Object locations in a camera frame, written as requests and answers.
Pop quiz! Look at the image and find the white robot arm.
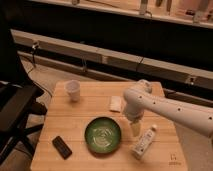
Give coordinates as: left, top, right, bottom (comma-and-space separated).
123, 80, 213, 138

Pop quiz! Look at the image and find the green ceramic bowl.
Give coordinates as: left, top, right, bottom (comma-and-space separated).
84, 117, 122, 154

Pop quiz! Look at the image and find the white lotion bottle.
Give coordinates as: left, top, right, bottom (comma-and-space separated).
132, 125, 157, 160

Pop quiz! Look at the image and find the white folded napkin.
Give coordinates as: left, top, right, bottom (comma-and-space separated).
110, 96, 122, 112

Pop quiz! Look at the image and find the wooden table board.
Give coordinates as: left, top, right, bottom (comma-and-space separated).
31, 82, 187, 171

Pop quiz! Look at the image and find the white plastic cup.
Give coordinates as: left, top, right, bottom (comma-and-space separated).
65, 80, 80, 102

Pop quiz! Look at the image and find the black phone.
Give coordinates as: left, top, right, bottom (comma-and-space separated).
52, 136, 72, 160

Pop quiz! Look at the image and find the black chair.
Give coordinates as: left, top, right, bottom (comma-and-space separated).
0, 16, 47, 165

